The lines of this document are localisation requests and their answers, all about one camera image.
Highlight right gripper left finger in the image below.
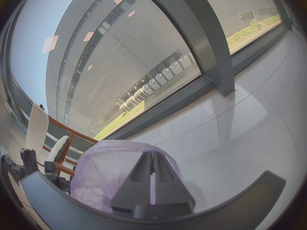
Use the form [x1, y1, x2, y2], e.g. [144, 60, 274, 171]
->
[110, 152, 153, 212]

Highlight white chair with wooden legs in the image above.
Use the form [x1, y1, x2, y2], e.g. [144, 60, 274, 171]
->
[25, 103, 100, 177]

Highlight purple plastic bag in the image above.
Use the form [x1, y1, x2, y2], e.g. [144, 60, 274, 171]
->
[70, 140, 186, 213]

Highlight window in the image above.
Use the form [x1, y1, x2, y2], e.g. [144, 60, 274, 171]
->
[0, 0, 295, 157]

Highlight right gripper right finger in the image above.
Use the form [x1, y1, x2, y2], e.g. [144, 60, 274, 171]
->
[133, 152, 196, 220]

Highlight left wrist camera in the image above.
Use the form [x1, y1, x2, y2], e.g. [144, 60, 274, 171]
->
[44, 161, 59, 178]

